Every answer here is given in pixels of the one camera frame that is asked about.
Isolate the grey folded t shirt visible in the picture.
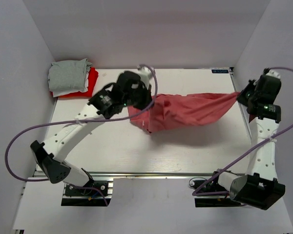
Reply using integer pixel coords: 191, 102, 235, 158
48, 58, 93, 92

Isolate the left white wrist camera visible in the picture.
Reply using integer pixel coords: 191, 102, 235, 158
137, 67, 153, 86

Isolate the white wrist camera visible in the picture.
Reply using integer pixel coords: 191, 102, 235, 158
263, 68, 281, 79
137, 67, 153, 86

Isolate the white folded t shirt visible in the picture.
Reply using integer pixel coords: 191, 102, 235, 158
48, 68, 90, 97

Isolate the pink t shirt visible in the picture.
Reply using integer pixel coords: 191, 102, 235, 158
130, 92, 240, 134

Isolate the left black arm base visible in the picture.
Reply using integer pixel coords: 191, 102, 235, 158
61, 176, 113, 207

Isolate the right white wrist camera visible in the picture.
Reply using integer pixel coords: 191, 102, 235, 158
263, 68, 281, 79

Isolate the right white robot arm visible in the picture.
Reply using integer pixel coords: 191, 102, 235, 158
210, 70, 285, 210

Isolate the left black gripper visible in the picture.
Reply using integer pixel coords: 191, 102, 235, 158
123, 82, 154, 111

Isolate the red folded t shirt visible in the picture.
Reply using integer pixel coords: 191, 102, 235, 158
59, 67, 99, 98

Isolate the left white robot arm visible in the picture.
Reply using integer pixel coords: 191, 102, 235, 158
30, 67, 156, 195

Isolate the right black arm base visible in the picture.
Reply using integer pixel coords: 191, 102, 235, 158
194, 181, 245, 208

